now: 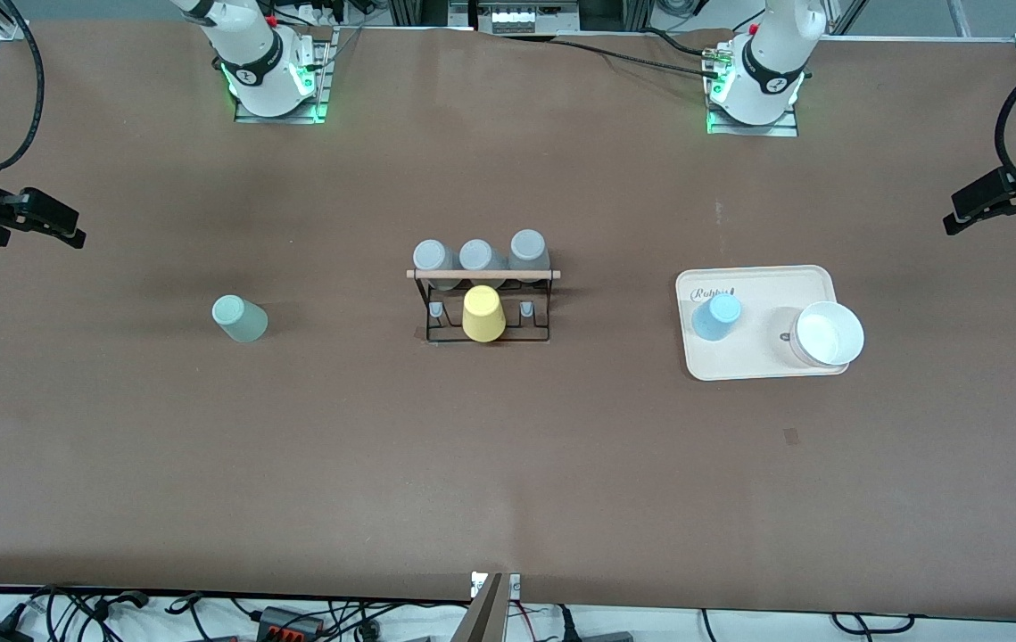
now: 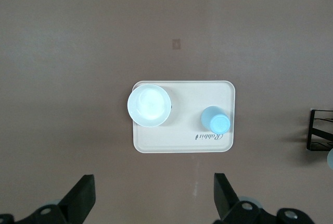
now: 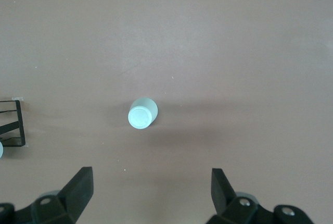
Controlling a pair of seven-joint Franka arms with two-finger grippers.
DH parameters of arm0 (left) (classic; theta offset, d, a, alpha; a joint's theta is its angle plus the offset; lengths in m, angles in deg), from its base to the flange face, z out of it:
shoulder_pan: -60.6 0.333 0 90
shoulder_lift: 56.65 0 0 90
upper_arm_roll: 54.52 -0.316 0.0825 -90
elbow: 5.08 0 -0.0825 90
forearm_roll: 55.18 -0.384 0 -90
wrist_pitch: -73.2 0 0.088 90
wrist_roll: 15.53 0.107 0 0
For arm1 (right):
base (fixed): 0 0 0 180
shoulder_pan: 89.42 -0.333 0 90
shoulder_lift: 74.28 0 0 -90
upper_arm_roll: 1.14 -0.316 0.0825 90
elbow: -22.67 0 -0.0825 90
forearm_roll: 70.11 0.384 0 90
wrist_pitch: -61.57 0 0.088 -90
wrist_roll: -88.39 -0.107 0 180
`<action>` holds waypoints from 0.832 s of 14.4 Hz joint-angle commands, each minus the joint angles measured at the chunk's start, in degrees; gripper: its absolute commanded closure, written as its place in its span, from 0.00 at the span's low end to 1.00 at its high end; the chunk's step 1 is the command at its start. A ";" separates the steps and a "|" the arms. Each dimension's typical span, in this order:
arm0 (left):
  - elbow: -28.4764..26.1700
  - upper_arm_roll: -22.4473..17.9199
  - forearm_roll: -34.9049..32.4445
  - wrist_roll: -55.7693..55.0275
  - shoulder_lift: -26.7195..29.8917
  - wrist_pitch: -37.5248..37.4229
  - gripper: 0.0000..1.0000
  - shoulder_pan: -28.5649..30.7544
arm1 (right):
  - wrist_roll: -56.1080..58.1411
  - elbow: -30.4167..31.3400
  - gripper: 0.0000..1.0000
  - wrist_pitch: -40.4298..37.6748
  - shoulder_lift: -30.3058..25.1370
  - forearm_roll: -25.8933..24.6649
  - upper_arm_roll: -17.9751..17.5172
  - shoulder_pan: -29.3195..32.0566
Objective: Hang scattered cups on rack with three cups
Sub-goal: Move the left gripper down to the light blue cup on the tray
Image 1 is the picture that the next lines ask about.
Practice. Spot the mint green plastic cup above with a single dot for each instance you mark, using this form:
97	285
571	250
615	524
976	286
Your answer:
244	323

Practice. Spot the light blue plastic cup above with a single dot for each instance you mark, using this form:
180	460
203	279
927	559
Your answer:
713	323

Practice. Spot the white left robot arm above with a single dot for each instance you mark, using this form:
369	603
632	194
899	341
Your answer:
771	53

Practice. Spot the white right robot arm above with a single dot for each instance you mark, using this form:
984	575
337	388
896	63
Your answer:
249	45

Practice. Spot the white bowl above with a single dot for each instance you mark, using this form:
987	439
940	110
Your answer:
829	334

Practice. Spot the beige plastic tray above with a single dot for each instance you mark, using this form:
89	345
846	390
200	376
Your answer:
739	361

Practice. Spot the grey plastic cup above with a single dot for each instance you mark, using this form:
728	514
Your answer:
433	256
477	255
528	247

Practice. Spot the yellow plastic cup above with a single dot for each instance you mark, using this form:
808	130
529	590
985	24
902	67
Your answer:
483	316

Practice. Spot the red black connector block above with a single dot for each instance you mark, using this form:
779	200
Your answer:
280	620

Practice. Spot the white power strip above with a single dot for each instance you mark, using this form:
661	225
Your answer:
525	18

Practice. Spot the black power plug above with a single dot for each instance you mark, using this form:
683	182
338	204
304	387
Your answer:
597	637

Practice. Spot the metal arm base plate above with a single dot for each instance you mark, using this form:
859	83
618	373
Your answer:
784	129
280	118

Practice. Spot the black aluminium frame post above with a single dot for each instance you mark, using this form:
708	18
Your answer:
418	11

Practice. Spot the grey camera mount bar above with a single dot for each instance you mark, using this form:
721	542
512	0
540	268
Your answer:
483	620

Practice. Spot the white mount bracket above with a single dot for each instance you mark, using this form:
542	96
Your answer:
515	587

